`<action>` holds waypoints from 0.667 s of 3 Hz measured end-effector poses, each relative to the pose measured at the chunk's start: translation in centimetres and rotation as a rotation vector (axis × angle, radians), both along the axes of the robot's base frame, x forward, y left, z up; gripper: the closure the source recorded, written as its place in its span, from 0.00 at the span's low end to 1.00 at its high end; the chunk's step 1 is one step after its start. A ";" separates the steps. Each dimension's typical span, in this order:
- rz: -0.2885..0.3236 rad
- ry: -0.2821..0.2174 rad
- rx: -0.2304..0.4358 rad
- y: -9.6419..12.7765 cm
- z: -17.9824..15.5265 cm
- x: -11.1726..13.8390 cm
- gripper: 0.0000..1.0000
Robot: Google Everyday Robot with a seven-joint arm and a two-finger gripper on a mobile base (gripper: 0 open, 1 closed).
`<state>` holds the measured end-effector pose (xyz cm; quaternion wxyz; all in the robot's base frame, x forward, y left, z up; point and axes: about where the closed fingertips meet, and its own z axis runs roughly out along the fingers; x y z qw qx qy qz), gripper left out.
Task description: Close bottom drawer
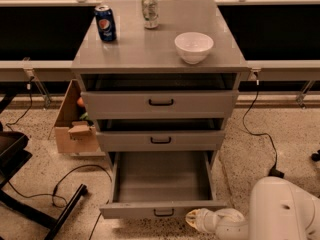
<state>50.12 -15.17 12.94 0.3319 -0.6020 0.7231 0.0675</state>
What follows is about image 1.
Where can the grey top drawer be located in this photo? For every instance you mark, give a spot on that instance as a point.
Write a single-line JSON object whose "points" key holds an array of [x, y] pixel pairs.
{"points": [[155, 96]]}

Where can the orange fruit in box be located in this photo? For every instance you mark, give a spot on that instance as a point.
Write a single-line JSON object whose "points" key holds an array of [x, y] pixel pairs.
{"points": [[80, 102]]}

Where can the grey middle drawer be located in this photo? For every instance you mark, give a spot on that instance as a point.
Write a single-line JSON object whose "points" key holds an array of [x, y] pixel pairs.
{"points": [[119, 135]]}

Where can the black chair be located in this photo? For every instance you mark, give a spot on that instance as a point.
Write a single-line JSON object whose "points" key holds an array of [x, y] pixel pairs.
{"points": [[47, 181]]}

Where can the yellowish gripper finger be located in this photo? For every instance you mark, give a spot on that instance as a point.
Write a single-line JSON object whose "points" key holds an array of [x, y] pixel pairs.
{"points": [[192, 218]]}

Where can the brown cardboard box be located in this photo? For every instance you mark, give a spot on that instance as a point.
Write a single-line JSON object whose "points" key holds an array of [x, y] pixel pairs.
{"points": [[72, 134]]}

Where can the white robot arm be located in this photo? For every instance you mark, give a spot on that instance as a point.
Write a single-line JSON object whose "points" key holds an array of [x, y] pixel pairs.
{"points": [[278, 210]]}

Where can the grey drawer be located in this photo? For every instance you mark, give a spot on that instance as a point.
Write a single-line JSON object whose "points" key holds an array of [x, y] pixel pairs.
{"points": [[155, 96], [160, 185], [119, 135]]}

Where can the grey drawer cabinet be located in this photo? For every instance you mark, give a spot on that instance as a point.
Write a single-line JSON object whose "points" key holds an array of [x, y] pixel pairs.
{"points": [[138, 50]]}

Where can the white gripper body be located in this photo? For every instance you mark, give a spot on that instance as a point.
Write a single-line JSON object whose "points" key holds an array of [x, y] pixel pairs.
{"points": [[207, 218]]}

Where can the white bowl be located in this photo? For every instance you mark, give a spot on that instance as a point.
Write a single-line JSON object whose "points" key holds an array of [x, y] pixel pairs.
{"points": [[193, 47]]}

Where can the black caster wheel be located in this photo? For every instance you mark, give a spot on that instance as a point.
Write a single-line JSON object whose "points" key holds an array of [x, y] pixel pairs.
{"points": [[316, 156]]}

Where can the white green soda can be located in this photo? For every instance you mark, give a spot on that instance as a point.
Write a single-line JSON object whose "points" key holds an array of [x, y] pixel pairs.
{"points": [[150, 13]]}

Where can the blue pepsi can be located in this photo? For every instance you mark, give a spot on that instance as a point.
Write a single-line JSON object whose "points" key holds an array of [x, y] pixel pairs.
{"points": [[105, 23]]}

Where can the grey bottom drawer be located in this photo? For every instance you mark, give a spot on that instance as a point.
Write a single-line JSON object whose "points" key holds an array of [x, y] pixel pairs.
{"points": [[160, 185]]}

